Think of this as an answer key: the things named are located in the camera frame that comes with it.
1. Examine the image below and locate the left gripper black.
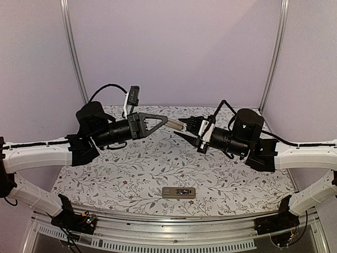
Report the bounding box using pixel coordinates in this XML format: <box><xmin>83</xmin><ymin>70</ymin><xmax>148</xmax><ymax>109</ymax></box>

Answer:
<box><xmin>92</xmin><ymin>111</ymin><xmax>167</xmax><ymax>148</ymax></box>

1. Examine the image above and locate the grey battery compartment cover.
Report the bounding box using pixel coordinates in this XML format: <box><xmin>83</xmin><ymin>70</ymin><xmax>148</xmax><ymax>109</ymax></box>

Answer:
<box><xmin>165</xmin><ymin>119</ymin><xmax>184</xmax><ymax>131</ymax></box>

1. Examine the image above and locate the grey remote control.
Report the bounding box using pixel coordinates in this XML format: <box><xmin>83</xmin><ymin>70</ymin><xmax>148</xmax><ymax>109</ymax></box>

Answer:
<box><xmin>162</xmin><ymin>187</ymin><xmax>196</xmax><ymax>199</ymax></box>

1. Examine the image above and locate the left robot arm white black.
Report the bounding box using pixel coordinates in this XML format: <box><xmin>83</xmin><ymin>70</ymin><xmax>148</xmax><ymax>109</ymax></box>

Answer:
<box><xmin>1</xmin><ymin>101</ymin><xmax>168</xmax><ymax>229</ymax></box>

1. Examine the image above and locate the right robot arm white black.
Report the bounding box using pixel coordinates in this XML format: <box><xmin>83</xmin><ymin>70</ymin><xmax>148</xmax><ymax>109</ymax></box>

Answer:
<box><xmin>178</xmin><ymin>109</ymin><xmax>336</xmax><ymax>230</ymax></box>

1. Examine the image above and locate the floral patterned table mat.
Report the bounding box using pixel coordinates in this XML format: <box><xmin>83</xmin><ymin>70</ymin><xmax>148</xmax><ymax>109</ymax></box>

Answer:
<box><xmin>51</xmin><ymin>105</ymin><xmax>297</xmax><ymax>217</ymax></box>

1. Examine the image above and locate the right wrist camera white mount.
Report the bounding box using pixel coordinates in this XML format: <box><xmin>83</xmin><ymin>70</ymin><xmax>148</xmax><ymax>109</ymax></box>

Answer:
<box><xmin>198</xmin><ymin>120</ymin><xmax>215</xmax><ymax>144</ymax></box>

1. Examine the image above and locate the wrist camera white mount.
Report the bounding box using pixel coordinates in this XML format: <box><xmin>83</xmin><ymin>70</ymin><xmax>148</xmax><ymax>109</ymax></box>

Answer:
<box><xmin>122</xmin><ymin>85</ymin><xmax>140</xmax><ymax>119</ymax></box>
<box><xmin>198</xmin><ymin>120</ymin><xmax>215</xmax><ymax>144</ymax></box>

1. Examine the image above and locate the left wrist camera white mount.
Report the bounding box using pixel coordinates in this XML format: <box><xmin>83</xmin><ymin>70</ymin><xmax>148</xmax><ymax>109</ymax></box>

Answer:
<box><xmin>122</xmin><ymin>85</ymin><xmax>140</xmax><ymax>119</ymax></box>

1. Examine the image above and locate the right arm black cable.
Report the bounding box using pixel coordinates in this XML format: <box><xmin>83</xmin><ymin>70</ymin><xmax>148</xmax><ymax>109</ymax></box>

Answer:
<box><xmin>213</xmin><ymin>99</ymin><xmax>237</xmax><ymax>124</ymax></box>

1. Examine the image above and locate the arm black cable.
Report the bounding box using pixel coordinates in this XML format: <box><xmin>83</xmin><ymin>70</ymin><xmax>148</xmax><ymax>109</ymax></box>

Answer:
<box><xmin>88</xmin><ymin>84</ymin><xmax>128</xmax><ymax>103</ymax></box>
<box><xmin>213</xmin><ymin>99</ymin><xmax>237</xmax><ymax>124</ymax></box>

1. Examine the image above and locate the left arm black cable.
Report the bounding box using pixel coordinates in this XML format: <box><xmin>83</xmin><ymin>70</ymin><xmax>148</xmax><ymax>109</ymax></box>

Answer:
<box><xmin>88</xmin><ymin>84</ymin><xmax>128</xmax><ymax>103</ymax></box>

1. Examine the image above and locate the aluminium front rail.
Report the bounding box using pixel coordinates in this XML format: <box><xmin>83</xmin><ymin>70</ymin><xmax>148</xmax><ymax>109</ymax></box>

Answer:
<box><xmin>23</xmin><ymin>205</ymin><xmax>331</xmax><ymax>252</ymax></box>

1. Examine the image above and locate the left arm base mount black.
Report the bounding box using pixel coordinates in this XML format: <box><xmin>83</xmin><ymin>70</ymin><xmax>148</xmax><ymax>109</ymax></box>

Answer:
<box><xmin>51</xmin><ymin>194</ymin><xmax>97</xmax><ymax>235</ymax></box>

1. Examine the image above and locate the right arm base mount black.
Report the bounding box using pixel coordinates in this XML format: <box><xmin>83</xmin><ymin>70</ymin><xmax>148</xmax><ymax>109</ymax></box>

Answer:
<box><xmin>254</xmin><ymin>195</ymin><xmax>300</xmax><ymax>248</ymax></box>

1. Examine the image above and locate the left aluminium frame post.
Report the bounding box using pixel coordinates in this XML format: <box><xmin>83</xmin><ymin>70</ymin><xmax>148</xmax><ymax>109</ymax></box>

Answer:
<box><xmin>60</xmin><ymin>0</ymin><xmax>89</xmax><ymax>104</ymax></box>

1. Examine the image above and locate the aluminium frame post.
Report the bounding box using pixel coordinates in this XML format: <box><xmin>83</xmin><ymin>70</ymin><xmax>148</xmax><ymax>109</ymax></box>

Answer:
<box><xmin>259</xmin><ymin>0</ymin><xmax>289</xmax><ymax>114</ymax></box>
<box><xmin>60</xmin><ymin>0</ymin><xmax>89</xmax><ymax>104</ymax></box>

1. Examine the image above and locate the right aluminium frame post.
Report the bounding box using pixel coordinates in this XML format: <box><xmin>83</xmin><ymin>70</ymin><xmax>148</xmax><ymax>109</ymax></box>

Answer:
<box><xmin>259</xmin><ymin>0</ymin><xmax>289</xmax><ymax>114</ymax></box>

